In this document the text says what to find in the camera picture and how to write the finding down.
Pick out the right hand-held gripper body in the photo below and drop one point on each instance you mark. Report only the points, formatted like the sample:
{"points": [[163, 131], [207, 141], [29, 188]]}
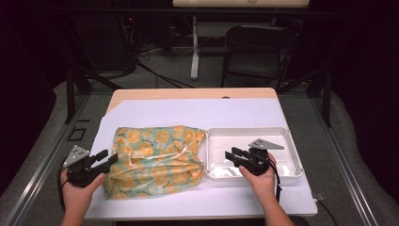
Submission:
{"points": [[258, 160]]}

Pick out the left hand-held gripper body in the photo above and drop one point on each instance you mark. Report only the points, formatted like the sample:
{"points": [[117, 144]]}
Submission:
{"points": [[81, 169]]}

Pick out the white plastic tray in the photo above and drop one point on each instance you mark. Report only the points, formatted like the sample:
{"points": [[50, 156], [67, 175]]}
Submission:
{"points": [[288, 157]]}

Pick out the orange print cloth bag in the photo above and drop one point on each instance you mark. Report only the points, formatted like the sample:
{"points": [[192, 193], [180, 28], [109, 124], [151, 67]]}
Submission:
{"points": [[156, 163]]}

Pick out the person's left hand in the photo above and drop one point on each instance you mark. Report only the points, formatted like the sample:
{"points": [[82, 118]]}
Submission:
{"points": [[78, 194]]}

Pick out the person's right hand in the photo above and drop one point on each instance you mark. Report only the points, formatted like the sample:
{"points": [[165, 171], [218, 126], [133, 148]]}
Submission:
{"points": [[262, 185]]}

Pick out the white table mat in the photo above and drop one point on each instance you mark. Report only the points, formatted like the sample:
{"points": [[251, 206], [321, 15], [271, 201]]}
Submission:
{"points": [[194, 113]]}

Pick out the black folding chair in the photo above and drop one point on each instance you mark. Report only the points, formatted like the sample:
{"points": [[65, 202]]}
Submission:
{"points": [[260, 53]]}

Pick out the white desk leg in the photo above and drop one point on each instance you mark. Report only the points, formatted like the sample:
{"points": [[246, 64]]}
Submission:
{"points": [[195, 53]]}

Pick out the aluminium rail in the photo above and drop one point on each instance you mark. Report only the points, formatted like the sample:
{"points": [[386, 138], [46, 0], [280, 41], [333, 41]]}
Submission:
{"points": [[47, 160], [345, 163]]}

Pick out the black metal frame stand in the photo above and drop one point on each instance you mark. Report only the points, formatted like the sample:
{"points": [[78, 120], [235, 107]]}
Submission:
{"points": [[70, 94], [326, 94]]}

